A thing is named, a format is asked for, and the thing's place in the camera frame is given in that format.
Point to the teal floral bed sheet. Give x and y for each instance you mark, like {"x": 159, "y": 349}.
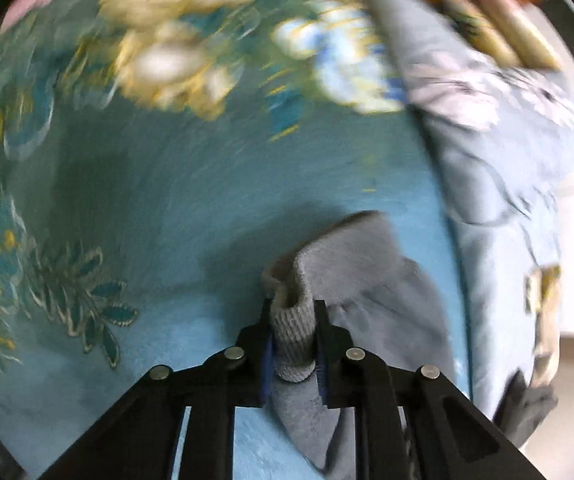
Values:
{"x": 131, "y": 236}

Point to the light blue floral duvet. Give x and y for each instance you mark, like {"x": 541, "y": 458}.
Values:
{"x": 498, "y": 136}

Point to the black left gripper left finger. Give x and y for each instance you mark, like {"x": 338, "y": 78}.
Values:
{"x": 177, "y": 423}

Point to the beige tan garment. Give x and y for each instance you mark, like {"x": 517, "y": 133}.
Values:
{"x": 543, "y": 291}

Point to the grey sweatshirt garment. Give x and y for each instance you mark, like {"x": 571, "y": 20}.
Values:
{"x": 392, "y": 308}

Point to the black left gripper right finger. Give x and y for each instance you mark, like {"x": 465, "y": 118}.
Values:
{"x": 409, "y": 424}

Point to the cream pillow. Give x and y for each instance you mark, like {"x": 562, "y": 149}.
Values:
{"x": 502, "y": 30}

